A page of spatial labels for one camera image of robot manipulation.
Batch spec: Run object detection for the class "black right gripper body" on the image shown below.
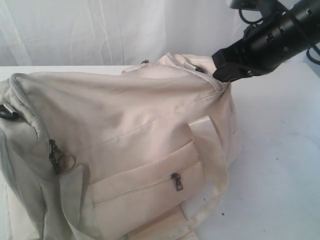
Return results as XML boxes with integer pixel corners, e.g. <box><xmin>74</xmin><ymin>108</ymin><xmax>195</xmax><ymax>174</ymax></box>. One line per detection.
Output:
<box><xmin>234</xmin><ymin>14</ymin><xmax>290</xmax><ymax>78</ymax></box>

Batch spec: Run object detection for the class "cream fabric duffel bag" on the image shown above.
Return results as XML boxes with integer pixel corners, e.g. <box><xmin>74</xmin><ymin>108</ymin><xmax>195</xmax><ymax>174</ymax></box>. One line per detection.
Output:
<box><xmin>0</xmin><ymin>53</ymin><xmax>241</xmax><ymax>240</ymax></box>

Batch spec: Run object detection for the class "metal key ring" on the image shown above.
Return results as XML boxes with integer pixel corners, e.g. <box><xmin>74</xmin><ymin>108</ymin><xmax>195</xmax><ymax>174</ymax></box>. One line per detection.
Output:
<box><xmin>58</xmin><ymin>152</ymin><xmax>76</xmax><ymax>171</ymax></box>

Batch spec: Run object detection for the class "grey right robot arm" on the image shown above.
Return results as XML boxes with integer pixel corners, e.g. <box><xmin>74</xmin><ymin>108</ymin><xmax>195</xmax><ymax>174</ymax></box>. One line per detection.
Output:
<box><xmin>212</xmin><ymin>0</ymin><xmax>320</xmax><ymax>83</ymax></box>

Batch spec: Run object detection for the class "white backdrop curtain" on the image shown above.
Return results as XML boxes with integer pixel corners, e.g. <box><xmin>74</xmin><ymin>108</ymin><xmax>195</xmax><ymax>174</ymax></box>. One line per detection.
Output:
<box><xmin>0</xmin><ymin>0</ymin><xmax>246</xmax><ymax>66</ymax></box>

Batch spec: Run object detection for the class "dark right arm cable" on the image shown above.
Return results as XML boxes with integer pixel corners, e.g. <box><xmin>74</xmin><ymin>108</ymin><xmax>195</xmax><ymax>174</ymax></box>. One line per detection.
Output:
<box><xmin>237</xmin><ymin>0</ymin><xmax>320</xmax><ymax>63</ymax></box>

